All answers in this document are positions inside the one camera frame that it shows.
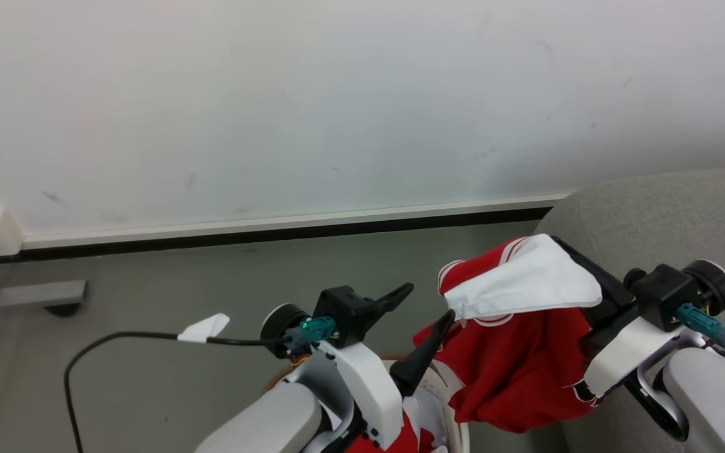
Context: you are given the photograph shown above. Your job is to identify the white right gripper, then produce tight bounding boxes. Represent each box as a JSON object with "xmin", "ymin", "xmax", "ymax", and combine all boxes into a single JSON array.
[{"xmin": 551, "ymin": 236, "xmax": 685, "ymax": 398}]

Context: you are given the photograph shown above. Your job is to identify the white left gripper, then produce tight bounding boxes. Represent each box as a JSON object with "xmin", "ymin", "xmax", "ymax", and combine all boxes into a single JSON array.
[{"xmin": 317, "ymin": 282, "xmax": 456, "ymax": 451}]

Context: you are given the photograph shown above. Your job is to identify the red and white jacket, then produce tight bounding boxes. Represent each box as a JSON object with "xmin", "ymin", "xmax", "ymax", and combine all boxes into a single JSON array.
[{"xmin": 413, "ymin": 233, "xmax": 604, "ymax": 435}]

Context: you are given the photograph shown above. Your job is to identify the round white laundry basket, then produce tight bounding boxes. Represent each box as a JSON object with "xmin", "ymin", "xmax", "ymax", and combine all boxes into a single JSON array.
[{"xmin": 262, "ymin": 354, "xmax": 471, "ymax": 453}]

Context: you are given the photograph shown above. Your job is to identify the red garment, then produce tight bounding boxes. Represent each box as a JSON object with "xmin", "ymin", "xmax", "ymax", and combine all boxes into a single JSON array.
[{"xmin": 345, "ymin": 408, "xmax": 442, "ymax": 453}]

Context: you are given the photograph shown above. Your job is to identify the white and black baseboard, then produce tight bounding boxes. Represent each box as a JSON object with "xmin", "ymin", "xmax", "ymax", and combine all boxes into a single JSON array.
[{"xmin": 0, "ymin": 193, "xmax": 574, "ymax": 265}]

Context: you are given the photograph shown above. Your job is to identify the grey metal furniture foot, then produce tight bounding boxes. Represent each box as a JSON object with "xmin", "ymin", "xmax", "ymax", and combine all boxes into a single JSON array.
[{"xmin": 0, "ymin": 244, "xmax": 89, "ymax": 318}]

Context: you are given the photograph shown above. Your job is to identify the black cable with white tag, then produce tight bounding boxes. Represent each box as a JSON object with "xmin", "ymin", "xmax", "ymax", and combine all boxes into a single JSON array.
[{"xmin": 64, "ymin": 313, "xmax": 294, "ymax": 453}]

